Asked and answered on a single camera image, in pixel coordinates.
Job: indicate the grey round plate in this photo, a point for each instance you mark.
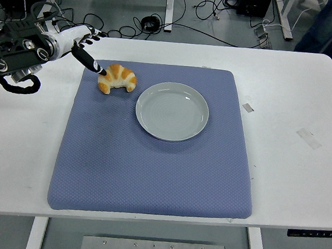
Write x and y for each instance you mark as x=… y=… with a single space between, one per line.
x=171 y=113

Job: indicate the small grey tape strip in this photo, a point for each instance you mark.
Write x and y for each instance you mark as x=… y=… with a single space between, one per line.
x=248 y=107

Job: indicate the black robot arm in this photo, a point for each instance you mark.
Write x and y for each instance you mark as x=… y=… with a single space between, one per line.
x=16 y=46

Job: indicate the black floor box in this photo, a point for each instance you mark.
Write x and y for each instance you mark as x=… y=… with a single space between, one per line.
x=254 y=3

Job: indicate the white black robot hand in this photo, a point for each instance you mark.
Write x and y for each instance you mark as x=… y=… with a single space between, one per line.
x=71 y=35

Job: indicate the grey metal floor pedal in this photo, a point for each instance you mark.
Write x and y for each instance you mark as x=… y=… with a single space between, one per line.
x=263 y=36

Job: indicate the white desk leg with foot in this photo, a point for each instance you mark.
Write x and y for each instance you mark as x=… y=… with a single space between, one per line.
x=285 y=18

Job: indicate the large grey tape strip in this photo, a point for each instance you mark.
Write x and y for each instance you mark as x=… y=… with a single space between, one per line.
x=309 y=138

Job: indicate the blue quilted mat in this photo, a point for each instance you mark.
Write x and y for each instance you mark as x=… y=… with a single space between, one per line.
x=149 y=173

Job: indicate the golden croissant bread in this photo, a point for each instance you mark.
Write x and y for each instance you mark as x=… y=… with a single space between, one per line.
x=120 y=76

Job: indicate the black table control panel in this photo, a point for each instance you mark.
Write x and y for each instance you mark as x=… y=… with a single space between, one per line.
x=315 y=233

